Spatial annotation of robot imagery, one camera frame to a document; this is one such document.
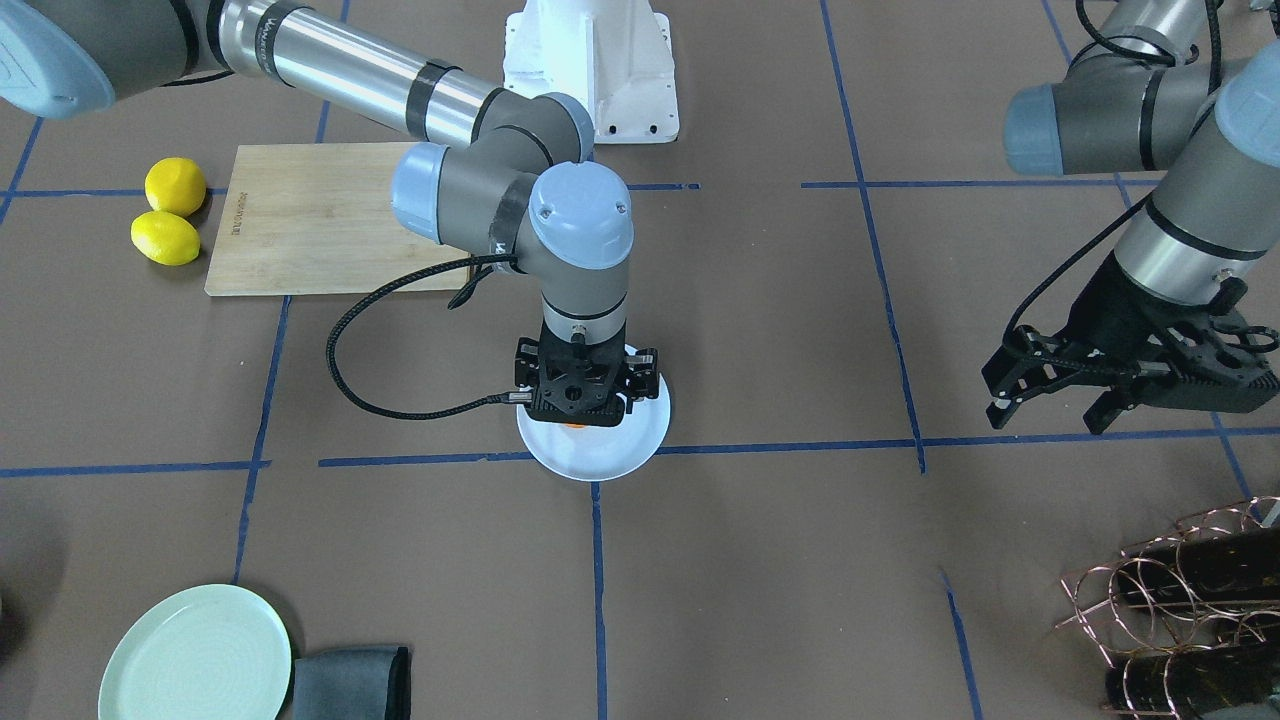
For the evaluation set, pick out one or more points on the black bottle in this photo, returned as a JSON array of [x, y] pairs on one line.
[[1239, 682], [1230, 572]]

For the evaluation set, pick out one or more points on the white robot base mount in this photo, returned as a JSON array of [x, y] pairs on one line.
[[615, 57]]

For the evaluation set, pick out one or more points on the light blue plate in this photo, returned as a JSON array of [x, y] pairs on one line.
[[595, 454]]

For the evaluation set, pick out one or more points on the grey folded cloth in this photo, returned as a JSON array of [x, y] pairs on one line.
[[358, 682]]

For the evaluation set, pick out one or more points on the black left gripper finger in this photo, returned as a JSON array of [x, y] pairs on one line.
[[1025, 366], [1113, 403]]

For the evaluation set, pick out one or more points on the yellow lemon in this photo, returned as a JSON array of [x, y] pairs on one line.
[[176, 185], [165, 238]]

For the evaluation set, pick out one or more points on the light green plate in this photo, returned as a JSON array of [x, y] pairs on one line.
[[215, 651]]

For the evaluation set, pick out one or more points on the wooden cutting board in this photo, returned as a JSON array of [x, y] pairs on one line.
[[314, 219]]

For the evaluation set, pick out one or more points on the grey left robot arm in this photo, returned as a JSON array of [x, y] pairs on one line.
[[1150, 91]]

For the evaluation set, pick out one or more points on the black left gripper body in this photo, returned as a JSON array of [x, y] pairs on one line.
[[1112, 303]]

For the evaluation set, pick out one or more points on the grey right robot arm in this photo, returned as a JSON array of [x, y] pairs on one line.
[[508, 180]]

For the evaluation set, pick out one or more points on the lower yellow lemon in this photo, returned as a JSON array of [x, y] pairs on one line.
[[165, 238]]

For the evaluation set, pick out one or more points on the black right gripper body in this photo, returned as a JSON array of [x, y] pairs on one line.
[[643, 366]]

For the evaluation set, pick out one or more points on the lower black bottle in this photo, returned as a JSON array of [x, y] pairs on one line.
[[1239, 682]]

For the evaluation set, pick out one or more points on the upper black bottle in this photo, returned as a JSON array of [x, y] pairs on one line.
[[1230, 572]]

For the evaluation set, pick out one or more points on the upper yellow lemon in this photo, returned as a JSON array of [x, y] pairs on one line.
[[176, 185]]

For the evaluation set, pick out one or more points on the copper wire rack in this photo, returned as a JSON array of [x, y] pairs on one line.
[[1121, 632]]

